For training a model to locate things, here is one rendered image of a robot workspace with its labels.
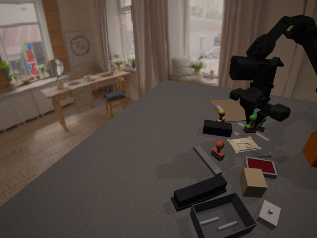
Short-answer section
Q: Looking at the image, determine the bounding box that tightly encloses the wooden rubber stamp with blue handle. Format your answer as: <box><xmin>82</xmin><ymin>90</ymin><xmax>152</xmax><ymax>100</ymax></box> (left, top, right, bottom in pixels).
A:
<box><xmin>257</xmin><ymin>117</ymin><xmax>266</xmax><ymax>132</ymax></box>

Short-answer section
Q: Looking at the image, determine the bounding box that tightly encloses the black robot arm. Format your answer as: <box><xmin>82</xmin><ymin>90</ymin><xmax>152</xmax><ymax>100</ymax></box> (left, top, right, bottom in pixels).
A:
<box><xmin>229</xmin><ymin>15</ymin><xmax>317</xmax><ymax>110</ymax></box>

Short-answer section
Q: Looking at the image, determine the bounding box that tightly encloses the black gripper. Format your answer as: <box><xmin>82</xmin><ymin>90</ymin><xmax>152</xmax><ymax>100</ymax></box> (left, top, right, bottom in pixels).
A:
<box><xmin>229</xmin><ymin>80</ymin><xmax>291</xmax><ymax>128</ymax></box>

